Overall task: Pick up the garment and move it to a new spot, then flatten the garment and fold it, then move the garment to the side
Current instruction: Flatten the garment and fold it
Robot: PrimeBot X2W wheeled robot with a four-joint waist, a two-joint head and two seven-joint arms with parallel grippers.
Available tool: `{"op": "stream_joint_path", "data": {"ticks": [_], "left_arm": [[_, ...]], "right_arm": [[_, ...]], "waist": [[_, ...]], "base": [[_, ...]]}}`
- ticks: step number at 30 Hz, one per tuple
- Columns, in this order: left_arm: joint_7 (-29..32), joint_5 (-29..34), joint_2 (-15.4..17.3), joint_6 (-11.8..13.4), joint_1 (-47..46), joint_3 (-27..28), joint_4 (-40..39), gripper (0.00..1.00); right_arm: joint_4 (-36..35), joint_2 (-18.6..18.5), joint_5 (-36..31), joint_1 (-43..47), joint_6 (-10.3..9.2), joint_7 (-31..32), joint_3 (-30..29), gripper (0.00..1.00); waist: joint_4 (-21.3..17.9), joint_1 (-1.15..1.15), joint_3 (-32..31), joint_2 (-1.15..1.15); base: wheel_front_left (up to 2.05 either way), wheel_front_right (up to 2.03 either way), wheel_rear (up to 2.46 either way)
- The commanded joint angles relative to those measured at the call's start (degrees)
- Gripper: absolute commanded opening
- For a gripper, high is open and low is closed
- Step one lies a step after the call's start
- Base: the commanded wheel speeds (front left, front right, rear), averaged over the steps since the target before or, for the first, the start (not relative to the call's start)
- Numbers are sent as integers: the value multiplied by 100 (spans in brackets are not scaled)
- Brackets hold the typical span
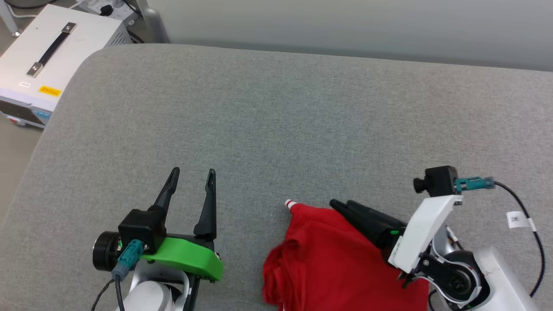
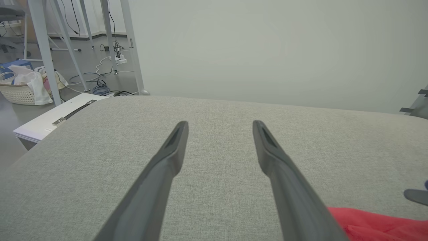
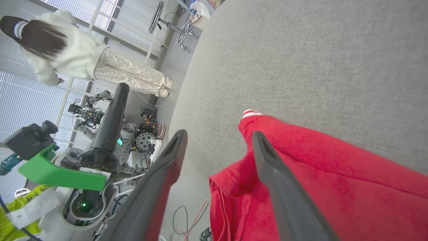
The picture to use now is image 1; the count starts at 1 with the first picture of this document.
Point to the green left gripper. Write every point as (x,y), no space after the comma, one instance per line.
(190,257)

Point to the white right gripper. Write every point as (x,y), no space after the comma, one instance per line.
(425,229)

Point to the red shirt with white sleeves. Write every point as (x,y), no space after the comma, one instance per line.
(328,259)

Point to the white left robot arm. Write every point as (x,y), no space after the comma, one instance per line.
(151,293)

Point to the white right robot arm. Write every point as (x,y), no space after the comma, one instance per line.
(488,280)

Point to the white power strip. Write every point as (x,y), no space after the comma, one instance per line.
(121,11)

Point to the white partition panel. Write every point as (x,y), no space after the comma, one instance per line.
(345,26)

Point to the white stand leg with foot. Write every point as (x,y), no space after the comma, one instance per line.
(11,19)

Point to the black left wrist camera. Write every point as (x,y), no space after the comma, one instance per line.
(142,226)

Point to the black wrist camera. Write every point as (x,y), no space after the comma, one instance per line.
(142,226)
(438,180)

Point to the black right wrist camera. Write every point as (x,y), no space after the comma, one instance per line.
(438,180)

